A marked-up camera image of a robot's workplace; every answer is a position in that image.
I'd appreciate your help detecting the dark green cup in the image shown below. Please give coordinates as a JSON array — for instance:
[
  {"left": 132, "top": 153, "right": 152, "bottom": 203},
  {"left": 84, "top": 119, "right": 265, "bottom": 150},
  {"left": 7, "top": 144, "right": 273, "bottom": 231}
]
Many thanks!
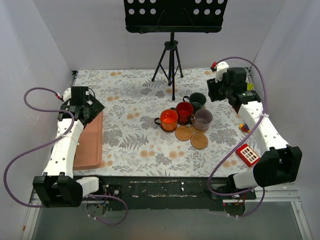
[{"left": 182, "top": 92, "right": 207, "bottom": 112}]

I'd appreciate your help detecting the lilac purple cup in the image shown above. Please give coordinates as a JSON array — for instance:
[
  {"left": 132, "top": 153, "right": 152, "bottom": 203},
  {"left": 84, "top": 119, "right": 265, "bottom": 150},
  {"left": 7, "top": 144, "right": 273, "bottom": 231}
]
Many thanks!
[{"left": 188, "top": 109, "right": 213, "bottom": 132}]

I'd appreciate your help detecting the red cup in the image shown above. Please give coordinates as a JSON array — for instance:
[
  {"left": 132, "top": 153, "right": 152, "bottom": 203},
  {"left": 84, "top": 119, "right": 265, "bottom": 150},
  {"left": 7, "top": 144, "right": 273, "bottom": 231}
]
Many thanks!
[{"left": 170, "top": 101, "right": 194, "bottom": 126}]

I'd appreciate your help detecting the woven rattan coaster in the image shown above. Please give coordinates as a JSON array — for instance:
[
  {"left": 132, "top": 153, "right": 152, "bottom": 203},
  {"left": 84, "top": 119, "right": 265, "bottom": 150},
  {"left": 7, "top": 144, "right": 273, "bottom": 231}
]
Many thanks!
[{"left": 189, "top": 124, "right": 207, "bottom": 134}]

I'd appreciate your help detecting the light wooden coaster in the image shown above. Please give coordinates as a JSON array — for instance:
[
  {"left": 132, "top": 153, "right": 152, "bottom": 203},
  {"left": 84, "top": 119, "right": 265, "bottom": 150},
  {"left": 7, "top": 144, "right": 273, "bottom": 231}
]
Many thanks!
[
  {"left": 175, "top": 125, "right": 193, "bottom": 141},
  {"left": 190, "top": 133, "right": 208, "bottom": 150}
]

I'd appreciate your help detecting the orange cup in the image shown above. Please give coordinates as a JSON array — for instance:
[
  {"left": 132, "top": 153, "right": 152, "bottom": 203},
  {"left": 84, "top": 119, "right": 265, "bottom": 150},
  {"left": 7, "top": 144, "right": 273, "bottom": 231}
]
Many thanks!
[{"left": 154, "top": 109, "right": 178, "bottom": 133}]

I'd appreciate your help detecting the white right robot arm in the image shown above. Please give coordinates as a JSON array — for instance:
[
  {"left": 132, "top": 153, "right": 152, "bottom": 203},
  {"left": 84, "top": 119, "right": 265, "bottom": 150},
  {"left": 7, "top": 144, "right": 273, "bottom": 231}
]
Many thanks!
[{"left": 207, "top": 62, "right": 302, "bottom": 199}]

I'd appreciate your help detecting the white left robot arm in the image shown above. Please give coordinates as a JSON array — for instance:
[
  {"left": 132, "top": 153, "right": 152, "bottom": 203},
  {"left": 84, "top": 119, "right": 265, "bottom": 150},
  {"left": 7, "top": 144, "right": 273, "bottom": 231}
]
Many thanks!
[{"left": 32, "top": 86, "right": 107, "bottom": 208}]

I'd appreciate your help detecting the toy car with yellow block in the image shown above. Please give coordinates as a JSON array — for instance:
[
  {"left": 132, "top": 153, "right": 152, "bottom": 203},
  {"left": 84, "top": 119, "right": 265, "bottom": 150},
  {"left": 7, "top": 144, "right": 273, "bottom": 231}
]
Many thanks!
[{"left": 247, "top": 82, "right": 254, "bottom": 91}]

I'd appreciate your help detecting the blue green purple block toy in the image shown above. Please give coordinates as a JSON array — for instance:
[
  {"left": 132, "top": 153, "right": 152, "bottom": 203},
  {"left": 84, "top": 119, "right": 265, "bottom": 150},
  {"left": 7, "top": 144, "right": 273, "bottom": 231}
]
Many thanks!
[{"left": 239, "top": 123, "right": 251, "bottom": 133}]

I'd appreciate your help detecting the pink plastic tray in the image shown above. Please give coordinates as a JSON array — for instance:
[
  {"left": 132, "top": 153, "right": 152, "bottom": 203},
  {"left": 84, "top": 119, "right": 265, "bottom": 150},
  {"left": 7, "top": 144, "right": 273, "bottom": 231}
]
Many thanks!
[{"left": 73, "top": 112, "right": 104, "bottom": 171}]

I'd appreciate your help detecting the floral patterned table mat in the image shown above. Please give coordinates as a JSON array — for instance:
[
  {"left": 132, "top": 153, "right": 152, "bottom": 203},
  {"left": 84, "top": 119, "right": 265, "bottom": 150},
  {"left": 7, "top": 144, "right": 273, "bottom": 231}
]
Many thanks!
[{"left": 48, "top": 69, "right": 278, "bottom": 178}]

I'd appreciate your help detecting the red toy window block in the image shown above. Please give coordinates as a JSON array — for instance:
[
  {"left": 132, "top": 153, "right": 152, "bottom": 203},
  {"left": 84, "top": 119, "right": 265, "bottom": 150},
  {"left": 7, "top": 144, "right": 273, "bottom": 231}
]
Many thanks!
[{"left": 235, "top": 144, "right": 260, "bottom": 168}]

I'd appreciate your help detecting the black music stand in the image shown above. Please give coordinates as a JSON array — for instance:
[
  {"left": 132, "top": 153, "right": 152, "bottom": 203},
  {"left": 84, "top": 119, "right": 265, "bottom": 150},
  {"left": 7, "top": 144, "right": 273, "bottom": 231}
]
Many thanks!
[{"left": 123, "top": 0, "right": 228, "bottom": 88}]

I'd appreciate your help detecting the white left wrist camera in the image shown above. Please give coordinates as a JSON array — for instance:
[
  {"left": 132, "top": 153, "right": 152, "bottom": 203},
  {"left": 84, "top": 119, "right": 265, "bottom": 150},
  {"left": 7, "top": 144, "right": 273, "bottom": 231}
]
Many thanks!
[{"left": 55, "top": 87, "right": 72, "bottom": 102}]

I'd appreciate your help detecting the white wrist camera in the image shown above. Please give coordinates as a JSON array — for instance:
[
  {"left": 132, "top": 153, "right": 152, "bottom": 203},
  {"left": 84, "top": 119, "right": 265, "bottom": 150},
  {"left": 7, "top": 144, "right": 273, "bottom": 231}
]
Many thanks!
[
  {"left": 55, "top": 87, "right": 72, "bottom": 102},
  {"left": 210, "top": 61, "right": 230, "bottom": 83}
]

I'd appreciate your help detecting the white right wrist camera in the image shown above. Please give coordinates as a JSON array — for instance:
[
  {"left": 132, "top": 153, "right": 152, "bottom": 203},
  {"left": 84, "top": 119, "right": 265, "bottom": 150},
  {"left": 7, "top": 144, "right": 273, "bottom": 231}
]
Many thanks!
[{"left": 210, "top": 61, "right": 230, "bottom": 83}]

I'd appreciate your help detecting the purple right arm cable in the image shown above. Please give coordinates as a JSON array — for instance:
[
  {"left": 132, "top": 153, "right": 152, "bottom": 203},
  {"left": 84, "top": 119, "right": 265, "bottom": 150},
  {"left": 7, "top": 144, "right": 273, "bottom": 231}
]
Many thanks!
[{"left": 206, "top": 56, "right": 268, "bottom": 218}]

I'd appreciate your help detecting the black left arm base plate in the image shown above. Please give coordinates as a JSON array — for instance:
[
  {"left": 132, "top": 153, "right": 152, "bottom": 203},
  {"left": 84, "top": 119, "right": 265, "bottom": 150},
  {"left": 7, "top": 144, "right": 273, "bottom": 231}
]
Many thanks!
[{"left": 97, "top": 183, "right": 123, "bottom": 198}]

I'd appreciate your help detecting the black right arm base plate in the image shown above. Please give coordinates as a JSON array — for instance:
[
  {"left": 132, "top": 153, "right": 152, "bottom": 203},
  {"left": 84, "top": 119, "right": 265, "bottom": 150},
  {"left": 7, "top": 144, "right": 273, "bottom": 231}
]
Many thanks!
[{"left": 210, "top": 184, "right": 257, "bottom": 200}]

